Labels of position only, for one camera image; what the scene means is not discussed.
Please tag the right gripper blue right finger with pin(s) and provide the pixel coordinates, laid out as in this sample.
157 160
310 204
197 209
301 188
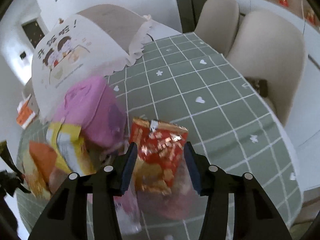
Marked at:
191 159

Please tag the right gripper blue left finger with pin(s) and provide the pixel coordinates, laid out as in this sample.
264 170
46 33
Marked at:
129 160

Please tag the red gold snack wrapper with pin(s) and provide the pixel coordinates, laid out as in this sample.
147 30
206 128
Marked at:
160 148

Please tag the orange yellow noodle packet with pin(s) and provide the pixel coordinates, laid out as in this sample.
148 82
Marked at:
34 178

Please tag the yellow white snack wrapper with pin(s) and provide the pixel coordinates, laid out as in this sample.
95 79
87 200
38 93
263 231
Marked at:
70 146

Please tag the orange cardboard box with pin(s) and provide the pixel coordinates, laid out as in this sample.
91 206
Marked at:
44 157

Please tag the pink white snack wrapper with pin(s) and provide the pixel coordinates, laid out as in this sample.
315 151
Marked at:
128 213

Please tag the small orange box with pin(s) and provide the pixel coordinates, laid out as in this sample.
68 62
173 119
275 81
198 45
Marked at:
25 113

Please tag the pink plastic bag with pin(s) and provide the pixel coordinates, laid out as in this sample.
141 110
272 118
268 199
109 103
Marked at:
92 105

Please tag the green checked tablecloth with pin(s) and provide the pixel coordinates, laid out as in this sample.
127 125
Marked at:
181 79

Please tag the beige chair middle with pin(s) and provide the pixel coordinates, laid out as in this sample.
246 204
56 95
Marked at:
269 47

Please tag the beige chair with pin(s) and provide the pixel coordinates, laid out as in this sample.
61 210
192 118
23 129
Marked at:
269 47
218 24

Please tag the beige chair far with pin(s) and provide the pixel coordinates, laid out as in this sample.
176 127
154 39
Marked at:
218 24

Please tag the red figurine right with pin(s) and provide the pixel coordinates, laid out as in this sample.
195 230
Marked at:
311 17

